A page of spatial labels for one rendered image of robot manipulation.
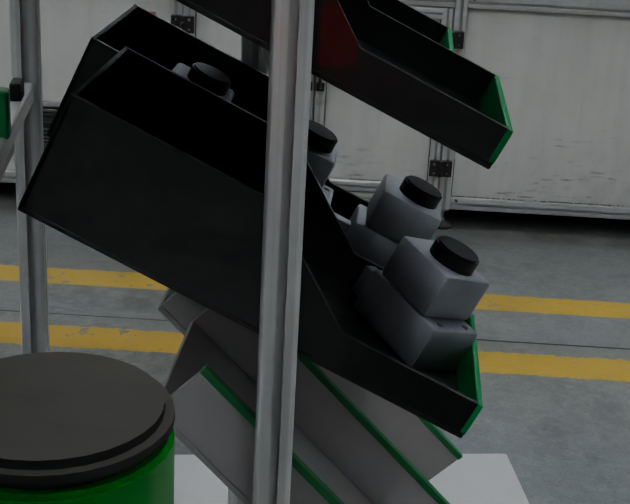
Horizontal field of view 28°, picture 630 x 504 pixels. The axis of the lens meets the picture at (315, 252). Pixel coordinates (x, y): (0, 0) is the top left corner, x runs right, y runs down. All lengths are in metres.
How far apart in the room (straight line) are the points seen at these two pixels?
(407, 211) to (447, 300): 0.13
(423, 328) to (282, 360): 0.11
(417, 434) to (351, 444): 0.17
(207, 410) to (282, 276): 0.11
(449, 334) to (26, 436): 0.53
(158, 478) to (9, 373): 0.04
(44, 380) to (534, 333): 3.60
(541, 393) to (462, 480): 2.16
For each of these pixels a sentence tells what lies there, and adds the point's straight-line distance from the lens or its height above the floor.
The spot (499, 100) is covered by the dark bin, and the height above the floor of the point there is 1.37.
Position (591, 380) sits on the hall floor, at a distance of 3.60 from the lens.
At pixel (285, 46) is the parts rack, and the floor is 1.41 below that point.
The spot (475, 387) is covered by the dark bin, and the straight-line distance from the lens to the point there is 0.74.
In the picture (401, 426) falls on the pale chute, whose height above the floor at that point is 1.04.
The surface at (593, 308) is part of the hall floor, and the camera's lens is 4.08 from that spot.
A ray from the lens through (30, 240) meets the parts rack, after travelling 1.01.
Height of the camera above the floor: 1.53
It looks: 21 degrees down
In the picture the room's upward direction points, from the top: 3 degrees clockwise
